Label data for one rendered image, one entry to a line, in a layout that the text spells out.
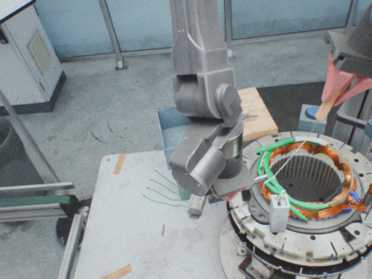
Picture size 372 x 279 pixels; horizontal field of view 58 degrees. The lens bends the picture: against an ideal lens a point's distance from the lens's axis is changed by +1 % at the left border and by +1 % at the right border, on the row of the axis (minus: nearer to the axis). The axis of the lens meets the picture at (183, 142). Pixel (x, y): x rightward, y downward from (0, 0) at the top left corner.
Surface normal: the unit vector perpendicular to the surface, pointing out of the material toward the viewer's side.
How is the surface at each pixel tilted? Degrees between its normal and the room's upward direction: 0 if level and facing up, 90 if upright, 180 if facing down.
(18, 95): 90
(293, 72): 0
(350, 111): 90
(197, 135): 21
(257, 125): 0
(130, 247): 0
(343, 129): 90
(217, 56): 68
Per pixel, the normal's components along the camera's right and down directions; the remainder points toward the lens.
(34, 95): -0.02, 0.73
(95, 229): -0.13, -0.68
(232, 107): 0.69, 0.11
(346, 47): 0.24, -0.69
